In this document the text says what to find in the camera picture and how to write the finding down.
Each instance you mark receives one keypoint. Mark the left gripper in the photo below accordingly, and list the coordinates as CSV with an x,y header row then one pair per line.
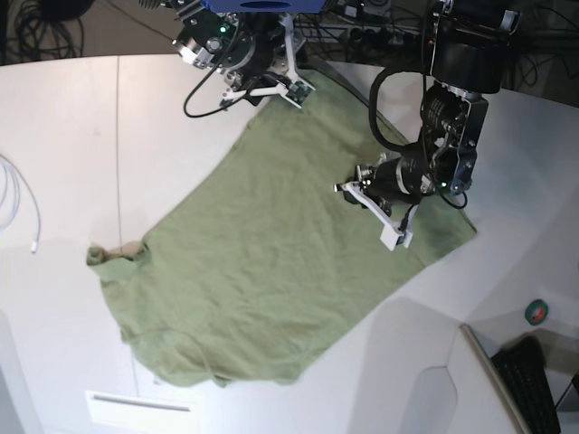
x,y
403,180

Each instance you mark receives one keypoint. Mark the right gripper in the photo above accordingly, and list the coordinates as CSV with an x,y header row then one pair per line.
x,y
263,51

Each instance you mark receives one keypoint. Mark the green t-shirt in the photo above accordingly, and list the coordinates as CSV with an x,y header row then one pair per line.
x,y
262,267

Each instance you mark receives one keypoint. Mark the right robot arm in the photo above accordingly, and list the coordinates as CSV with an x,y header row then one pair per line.
x,y
207,36

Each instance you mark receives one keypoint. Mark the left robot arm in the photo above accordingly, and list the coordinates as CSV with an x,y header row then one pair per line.
x,y
464,49

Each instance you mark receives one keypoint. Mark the blue box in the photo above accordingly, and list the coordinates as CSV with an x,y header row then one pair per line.
x,y
264,6

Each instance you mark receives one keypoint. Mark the power strip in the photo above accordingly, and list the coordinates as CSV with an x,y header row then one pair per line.
x,y
373,37

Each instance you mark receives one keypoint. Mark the green tape roll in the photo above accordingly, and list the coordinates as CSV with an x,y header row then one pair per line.
x,y
536,313

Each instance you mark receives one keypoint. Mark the black keyboard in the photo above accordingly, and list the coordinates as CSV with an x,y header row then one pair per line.
x,y
521,367

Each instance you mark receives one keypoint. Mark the white slotted plate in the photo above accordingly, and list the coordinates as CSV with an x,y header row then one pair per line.
x,y
143,415

